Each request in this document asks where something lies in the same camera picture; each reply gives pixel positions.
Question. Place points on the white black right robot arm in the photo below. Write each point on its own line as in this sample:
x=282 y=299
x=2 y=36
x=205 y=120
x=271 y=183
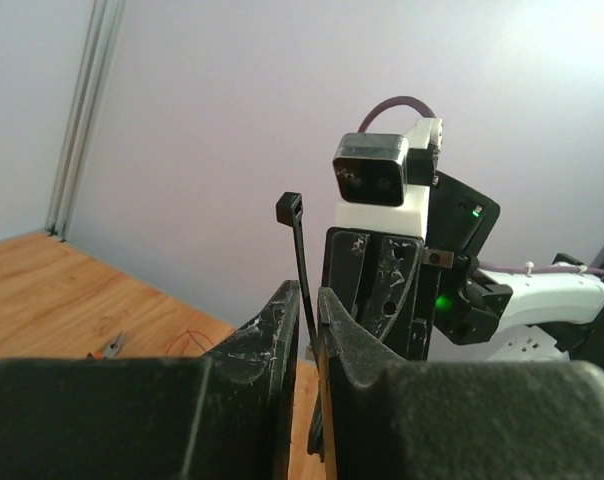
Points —
x=556 y=312

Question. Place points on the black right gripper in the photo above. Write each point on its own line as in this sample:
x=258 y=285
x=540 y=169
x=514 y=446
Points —
x=400 y=291

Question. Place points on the orange black needle-nose pliers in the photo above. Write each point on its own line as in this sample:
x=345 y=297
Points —
x=110 y=350

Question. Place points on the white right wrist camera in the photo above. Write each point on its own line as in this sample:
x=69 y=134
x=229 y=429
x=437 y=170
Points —
x=385 y=179

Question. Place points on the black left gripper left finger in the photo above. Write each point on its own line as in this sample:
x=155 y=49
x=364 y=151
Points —
x=226 y=414

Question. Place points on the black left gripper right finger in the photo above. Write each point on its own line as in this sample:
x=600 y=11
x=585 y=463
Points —
x=385 y=417

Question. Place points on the black zip tie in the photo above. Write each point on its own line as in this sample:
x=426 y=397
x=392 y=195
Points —
x=289 y=212

